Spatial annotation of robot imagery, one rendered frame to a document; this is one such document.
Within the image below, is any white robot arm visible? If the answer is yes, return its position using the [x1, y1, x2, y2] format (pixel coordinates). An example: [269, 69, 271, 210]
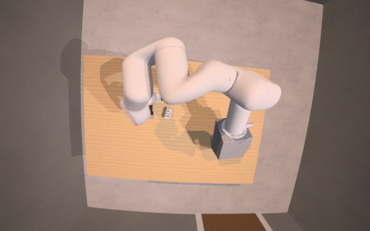
[119, 37, 281, 139]

